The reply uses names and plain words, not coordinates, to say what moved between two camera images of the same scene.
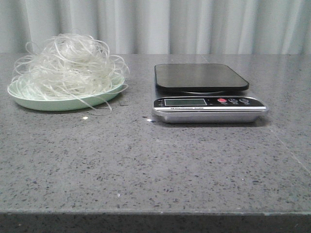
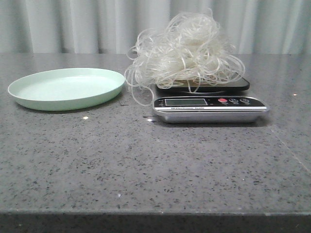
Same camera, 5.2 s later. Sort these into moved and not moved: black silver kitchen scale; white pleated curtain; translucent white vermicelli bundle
Moved: translucent white vermicelli bundle
Not moved: white pleated curtain; black silver kitchen scale
